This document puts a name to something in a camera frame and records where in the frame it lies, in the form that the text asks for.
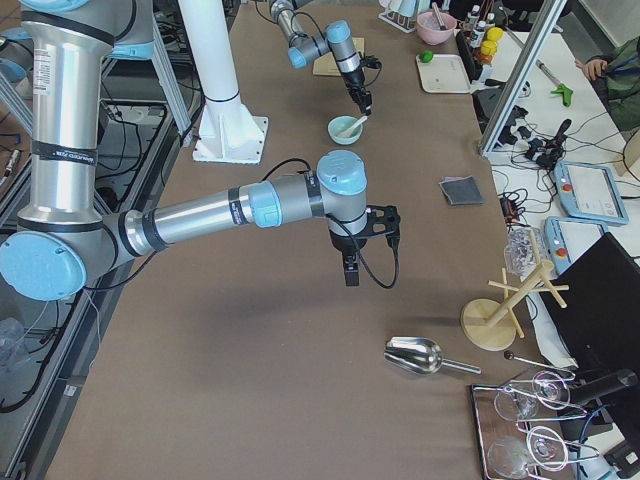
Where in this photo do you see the green toy on desk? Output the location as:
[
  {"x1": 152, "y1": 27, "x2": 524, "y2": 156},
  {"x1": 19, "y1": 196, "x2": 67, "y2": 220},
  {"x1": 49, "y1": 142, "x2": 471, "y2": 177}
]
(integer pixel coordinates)
[{"x1": 551, "y1": 83, "x2": 573, "y2": 107}]

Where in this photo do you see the green lime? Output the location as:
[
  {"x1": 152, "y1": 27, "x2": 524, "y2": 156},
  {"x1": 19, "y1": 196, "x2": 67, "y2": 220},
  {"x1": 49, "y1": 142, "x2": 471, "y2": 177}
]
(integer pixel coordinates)
[{"x1": 420, "y1": 50, "x2": 434, "y2": 64}]

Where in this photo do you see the black monitor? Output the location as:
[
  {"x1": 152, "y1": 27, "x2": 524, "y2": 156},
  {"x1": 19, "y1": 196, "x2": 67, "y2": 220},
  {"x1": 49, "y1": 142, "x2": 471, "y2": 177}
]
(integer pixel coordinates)
[{"x1": 549, "y1": 233, "x2": 639, "y2": 373}]

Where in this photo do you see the lower blue teach pendant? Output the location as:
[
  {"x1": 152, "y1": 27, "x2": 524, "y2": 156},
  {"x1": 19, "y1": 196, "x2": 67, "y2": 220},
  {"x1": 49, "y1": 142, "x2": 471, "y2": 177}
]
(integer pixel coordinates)
[{"x1": 544, "y1": 216, "x2": 609, "y2": 275}]

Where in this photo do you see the clear glass dish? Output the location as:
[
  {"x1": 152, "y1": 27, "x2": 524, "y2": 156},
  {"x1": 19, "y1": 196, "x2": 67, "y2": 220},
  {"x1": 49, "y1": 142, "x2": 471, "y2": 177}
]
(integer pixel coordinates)
[{"x1": 504, "y1": 227, "x2": 550, "y2": 277}]

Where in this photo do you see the wooden cutting board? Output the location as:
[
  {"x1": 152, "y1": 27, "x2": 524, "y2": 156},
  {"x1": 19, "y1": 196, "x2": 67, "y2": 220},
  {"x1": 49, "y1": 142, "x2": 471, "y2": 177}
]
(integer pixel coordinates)
[{"x1": 312, "y1": 37, "x2": 365, "y2": 77}]

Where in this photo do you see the blue teach pendant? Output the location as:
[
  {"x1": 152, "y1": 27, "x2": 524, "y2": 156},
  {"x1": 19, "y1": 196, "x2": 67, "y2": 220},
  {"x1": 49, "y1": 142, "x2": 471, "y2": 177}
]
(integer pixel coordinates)
[
  {"x1": 554, "y1": 160, "x2": 629, "y2": 225},
  {"x1": 544, "y1": 216, "x2": 609, "y2": 275}
]

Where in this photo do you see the lower wine glass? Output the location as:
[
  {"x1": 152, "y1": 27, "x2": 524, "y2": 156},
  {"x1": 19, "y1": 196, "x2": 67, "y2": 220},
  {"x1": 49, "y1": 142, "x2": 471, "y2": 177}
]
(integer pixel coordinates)
[{"x1": 487, "y1": 426, "x2": 569, "y2": 479}]

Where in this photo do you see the yellow lemon toy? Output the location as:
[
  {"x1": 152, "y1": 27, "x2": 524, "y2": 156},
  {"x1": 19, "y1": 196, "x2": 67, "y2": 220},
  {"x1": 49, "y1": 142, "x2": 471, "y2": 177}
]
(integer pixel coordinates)
[{"x1": 484, "y1": 26, "x2": 504, "y2": 42}]

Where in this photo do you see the aluminium frame post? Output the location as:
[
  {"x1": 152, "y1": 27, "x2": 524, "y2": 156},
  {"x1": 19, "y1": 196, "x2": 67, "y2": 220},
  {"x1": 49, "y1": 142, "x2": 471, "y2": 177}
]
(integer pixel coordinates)
[{"x1": 479, "y1": 0, "x2": 567, "y2": 157}]

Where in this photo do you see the wine glass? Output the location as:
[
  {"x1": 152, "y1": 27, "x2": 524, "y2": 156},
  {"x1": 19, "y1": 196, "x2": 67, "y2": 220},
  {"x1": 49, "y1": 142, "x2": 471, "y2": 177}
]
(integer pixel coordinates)
[
  {"x1": 493, "y1": 378, "x2": 569, "y2": 421},
  {"x1": 487, "y1": 426, "x2": 569, "y2": 479}
]

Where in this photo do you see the wooden cup tree stand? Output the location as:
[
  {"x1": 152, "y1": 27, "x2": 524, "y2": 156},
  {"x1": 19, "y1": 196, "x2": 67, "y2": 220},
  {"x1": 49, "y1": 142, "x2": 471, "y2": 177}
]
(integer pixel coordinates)
[{"x1": 460, "y1": 259, "x2": 569, "y2": 351}]

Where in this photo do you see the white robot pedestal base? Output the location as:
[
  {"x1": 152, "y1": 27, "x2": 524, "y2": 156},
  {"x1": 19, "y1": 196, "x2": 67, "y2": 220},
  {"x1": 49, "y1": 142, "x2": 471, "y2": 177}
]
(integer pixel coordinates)
[{"x1": 179, "y1": 0, "x2": 268, "y2": 164}]

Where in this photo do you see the light green bowl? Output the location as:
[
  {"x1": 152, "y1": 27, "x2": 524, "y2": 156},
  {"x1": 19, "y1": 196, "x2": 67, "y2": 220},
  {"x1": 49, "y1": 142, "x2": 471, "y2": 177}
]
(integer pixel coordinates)
[{"x1": 327, "y1": 116, "x2": 364, "y2": 145}]

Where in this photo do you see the wire glass rack tray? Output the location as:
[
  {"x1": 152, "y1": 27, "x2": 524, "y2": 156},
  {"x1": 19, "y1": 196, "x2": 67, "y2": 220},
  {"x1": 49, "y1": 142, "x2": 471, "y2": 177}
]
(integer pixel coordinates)
[{"x1": 470, "y1": 369, "x2": 599, "y2": 479}]

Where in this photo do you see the upper blue teach pendant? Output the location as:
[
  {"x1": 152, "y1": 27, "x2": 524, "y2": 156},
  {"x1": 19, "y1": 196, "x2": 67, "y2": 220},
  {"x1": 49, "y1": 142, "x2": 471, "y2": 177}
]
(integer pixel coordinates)
[{"x1": 554, "y1": 160, "x2": 629, "y2": 225}]

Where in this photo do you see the black camera cable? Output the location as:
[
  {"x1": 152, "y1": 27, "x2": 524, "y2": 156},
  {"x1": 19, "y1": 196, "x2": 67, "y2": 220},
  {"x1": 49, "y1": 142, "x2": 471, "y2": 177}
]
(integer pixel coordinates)
[{"x1": 357, "y1": 234, "x2": 401, "y2": 290}]

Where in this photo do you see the cream tray with bear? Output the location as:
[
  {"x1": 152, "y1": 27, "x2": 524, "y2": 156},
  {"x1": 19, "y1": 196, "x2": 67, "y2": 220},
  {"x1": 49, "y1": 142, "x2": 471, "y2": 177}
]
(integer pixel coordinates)
[{"x1": 415, "y1": 54, "x2": 471, "y2": 94}]

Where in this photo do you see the pink bowl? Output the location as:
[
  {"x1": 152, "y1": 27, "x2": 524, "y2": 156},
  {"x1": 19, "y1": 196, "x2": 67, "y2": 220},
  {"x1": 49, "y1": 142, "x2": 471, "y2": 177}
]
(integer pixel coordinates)
[{"x1": 416, "y1": 11, "x2": 458, "y2": 45}]

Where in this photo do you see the white ceramic spoon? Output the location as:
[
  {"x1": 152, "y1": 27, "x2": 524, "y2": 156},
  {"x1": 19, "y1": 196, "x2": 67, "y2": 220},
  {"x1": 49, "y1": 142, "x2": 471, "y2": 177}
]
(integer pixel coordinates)
[{"x1": 336, "y1": 115, "x2": 368, "y2": 139}]

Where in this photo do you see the metal scoop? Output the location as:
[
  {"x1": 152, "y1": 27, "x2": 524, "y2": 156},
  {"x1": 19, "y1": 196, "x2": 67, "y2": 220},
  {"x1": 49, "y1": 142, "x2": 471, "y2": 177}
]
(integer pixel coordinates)
[{"x1": 384, "y1": 336, "x2": 482, "y2": 375}]

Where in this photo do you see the upper wine glass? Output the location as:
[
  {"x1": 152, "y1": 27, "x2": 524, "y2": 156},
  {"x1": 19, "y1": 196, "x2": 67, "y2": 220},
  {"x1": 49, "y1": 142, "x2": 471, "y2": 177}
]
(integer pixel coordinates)
[{"x1": 493, "y1": 378, "x2": 569, "y2": 421}]

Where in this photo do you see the grey folded cloth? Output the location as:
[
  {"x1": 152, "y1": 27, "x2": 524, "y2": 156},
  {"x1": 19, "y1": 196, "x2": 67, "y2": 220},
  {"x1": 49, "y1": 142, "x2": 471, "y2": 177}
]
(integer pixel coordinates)
[{"x1": 439, "y1": 176, "x2": 484, "y2": 206}]

